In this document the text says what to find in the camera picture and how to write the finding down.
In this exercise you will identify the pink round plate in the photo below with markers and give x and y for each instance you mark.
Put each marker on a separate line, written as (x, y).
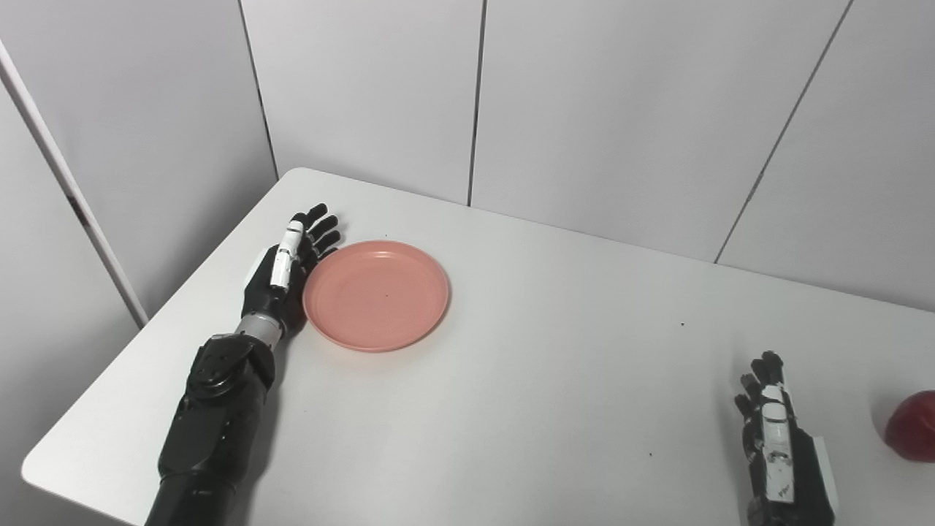
(376, 296)

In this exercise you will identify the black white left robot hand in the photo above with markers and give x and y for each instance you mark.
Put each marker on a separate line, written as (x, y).
(259, 292)

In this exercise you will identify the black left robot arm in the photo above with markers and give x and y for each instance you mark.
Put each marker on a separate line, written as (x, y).
(215, 416)

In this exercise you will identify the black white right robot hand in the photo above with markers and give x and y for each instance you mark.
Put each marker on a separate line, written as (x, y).
(800, 475)

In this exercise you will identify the red apple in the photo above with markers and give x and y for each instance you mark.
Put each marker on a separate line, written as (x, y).
(913, 427)

